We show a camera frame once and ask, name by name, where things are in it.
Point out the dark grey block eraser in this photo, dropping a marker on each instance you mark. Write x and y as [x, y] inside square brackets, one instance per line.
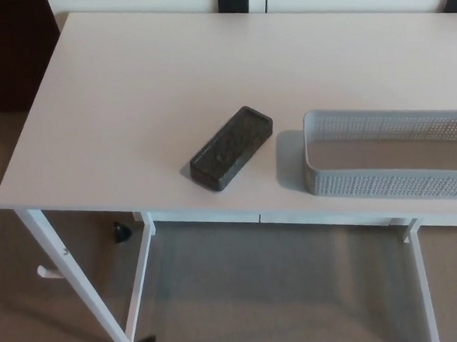
[231, 151]

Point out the white desk leg hook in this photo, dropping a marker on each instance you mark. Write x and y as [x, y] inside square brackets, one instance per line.
[48, 273]

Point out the small black floor stopper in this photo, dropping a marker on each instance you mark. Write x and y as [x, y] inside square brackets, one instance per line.
[121, 232]

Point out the grey perforated plastic basket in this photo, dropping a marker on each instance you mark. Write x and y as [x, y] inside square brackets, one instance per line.
[388, 184]

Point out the dark brown cabinet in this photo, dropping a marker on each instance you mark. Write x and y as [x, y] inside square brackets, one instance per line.
[8, 52]

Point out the white metal frame desk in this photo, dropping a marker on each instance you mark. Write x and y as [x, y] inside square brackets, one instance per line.
[131, 107]

